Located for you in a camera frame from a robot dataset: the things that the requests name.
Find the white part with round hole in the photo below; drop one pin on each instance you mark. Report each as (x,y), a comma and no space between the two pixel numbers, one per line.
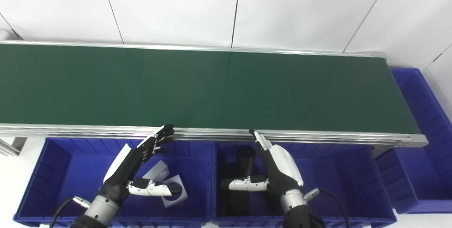
(180,199)

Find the white block part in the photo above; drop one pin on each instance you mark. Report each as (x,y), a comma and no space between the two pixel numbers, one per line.
(157,171)

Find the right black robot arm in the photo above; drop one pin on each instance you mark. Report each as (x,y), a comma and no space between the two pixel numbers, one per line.
(296,210)

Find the blue plastic bin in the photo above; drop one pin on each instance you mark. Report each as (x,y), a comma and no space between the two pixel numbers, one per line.
(339,182)
(420,139)
(60,178)

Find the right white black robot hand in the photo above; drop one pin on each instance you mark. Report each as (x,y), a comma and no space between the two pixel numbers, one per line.
(284,169)

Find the green conveyor belt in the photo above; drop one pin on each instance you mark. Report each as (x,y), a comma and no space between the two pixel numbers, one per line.
(212,90)
(317,136)

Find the aluminium conveyor leg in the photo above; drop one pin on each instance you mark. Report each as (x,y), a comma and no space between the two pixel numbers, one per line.
(10,146)

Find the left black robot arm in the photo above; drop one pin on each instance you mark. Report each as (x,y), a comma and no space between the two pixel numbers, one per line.
(99,210)

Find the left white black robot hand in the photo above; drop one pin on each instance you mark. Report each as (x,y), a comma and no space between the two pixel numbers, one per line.
(122,175)

